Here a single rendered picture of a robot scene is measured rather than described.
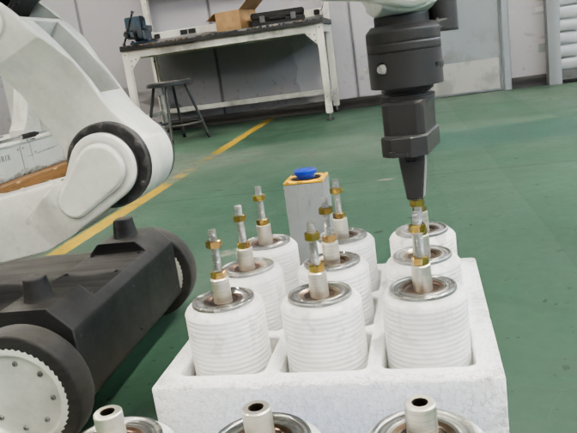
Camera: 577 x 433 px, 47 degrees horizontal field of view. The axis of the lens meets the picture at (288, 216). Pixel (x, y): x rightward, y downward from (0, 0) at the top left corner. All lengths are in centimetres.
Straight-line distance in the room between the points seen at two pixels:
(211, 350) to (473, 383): 29
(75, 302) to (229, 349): 38
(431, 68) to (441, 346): 32
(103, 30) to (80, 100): 526
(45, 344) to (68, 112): 38
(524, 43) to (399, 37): 516
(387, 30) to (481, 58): 509
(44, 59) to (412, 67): 61
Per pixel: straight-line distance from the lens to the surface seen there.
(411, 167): 84
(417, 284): 76
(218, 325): 77
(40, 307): 107
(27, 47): 115
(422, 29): 80
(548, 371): 113
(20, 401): 108
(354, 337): 77
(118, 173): 109
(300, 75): 591
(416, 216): 74
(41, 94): 118
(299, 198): 114
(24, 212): 123
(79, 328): 107
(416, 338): 74
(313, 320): 74
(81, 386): 102
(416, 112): 80
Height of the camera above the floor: 53
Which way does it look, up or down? 14 degrees down
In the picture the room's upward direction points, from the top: 8 degrees counter-clockwise
